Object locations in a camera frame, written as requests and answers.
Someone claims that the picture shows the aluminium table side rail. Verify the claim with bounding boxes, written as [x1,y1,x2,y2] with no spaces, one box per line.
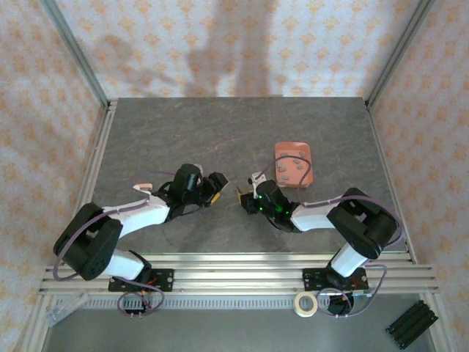
[364,100,418,265]
[73,98,119,221]

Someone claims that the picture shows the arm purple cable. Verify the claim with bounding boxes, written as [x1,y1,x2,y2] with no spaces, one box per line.
[53,170,177,282]
[262,157,406,257]

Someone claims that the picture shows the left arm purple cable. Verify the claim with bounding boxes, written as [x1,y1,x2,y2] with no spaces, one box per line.
[53,170,177,282]

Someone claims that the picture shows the aluminium frame cross rails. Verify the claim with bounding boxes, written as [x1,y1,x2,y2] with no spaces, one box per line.
[38,251,440,297]

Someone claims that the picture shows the clear plastic bag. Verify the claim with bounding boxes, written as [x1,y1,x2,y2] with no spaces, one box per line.
[43,290,92,328]

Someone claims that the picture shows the black aluminium extrusion piece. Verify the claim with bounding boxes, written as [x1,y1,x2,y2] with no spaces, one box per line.
[385,299,440,349]

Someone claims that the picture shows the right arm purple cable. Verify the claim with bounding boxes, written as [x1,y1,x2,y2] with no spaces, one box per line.
[262,157,406,257]

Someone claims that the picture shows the white masking tape roll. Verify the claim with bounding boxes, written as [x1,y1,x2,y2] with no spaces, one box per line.
[293,291,319,318]

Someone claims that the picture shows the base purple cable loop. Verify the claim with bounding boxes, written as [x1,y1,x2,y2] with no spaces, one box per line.
[317,263,389,320]
[116,285,166,319]

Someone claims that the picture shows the grey slotted cable duct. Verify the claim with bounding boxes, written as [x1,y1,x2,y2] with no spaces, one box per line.
[86,296,333,312]

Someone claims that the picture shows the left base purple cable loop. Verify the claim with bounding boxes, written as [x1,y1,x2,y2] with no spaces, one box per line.
[116,285,166,319]

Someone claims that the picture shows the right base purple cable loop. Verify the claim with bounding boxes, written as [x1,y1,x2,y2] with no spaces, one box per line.
[317,263,389,320]

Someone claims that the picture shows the orange plastic tray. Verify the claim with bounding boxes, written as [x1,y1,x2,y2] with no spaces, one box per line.
[274,141,315,190]

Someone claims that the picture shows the aluminium frame upright post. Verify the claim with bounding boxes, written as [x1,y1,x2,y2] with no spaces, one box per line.
[365,0,437,109]
[39,0,111,109]

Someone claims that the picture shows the aluminium frame leg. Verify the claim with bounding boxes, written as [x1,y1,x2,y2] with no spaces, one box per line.
[428,293,465,352]
[16,293,56,352]

